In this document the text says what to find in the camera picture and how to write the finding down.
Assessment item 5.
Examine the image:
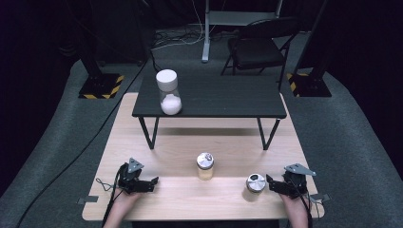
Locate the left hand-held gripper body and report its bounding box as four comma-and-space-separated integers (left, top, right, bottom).
117, 157, 154, 195

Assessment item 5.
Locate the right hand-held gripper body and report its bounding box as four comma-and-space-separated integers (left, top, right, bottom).
279, 162, 317, 200

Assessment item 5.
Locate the metal-lidded jar of pale powder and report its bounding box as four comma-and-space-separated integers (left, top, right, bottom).
241, 173, 266, 203

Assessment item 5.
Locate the metal-lidded jar of yellow powder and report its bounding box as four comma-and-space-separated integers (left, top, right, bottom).
196, 152, 215, 181

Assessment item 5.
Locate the white-lidded jar of white powder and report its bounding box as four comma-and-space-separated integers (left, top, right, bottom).
155, 68, 183, 116

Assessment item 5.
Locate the black raised shelf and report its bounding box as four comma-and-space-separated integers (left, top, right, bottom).
131, 74, 288, 151

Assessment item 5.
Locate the person's left hand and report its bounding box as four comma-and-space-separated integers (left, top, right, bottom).
111, 189, 143, 215

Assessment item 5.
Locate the person's right hand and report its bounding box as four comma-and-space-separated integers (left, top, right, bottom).
278, 193, 308, 217

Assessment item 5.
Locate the grey tape strip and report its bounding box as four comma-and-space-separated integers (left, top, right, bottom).
77, 195, 100, 205
309, 193, 331, 203

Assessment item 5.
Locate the person's dark clothing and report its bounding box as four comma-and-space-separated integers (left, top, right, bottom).
130, 219, 281, 228

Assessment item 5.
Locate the black stand with striped base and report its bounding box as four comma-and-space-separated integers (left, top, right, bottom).
74, 31, 125, 100
286, 0, 333, 98

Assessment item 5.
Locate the black folding chair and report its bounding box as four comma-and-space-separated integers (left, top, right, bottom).
221, 17, 302, 91

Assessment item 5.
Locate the black equipment cabinet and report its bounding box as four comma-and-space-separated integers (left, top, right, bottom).
88, 0, 156, 65

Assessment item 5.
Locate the right hand-held gripper cable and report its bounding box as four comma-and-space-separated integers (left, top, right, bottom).
293, 180, 320, 228

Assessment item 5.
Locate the hand-held gripper cable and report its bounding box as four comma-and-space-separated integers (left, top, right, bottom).
101, 164, 127, 228
293, 180, 320, 228

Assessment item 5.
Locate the left hand-held gripper cable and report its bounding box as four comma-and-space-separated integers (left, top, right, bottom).
101, 164, 127, 228

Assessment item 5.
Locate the thin grey wire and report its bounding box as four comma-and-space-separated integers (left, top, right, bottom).
95, 177, 116, 193

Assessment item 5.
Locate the long black floor cable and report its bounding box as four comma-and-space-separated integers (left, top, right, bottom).
14, 47, 164, 228

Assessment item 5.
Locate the bundle of floor cables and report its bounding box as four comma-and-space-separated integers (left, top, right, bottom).
151, 27, 207, 51

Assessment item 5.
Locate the white desk frame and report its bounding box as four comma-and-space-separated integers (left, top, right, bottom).
201, 0, 284, 64

